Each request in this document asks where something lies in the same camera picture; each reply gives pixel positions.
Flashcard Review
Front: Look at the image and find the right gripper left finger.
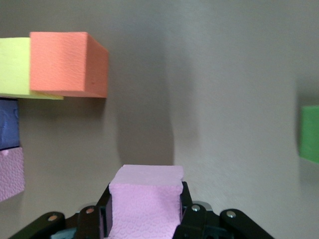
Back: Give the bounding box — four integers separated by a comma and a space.
9, 184, 112, 239

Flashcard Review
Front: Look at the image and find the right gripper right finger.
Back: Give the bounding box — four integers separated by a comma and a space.
173, 181, 275, 239

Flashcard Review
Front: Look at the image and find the pink foam cube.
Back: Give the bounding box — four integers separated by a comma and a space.
0, 146, 25, 203
106, 164, 185, 239

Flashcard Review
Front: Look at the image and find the dark purple foam cube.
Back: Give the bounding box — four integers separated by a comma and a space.
0, 98, 20, 150

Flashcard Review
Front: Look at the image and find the orange foam cube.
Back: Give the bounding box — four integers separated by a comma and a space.
29, 31, 110, 98

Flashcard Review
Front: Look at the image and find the yellow foam cube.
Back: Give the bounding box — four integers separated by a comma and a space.
0, 37, 64, 101

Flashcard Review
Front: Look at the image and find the green foam cube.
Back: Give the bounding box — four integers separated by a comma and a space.
298, 104, 319, 165

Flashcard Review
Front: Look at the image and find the brown table cover sheet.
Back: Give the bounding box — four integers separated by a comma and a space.
0, 0, 319, 239

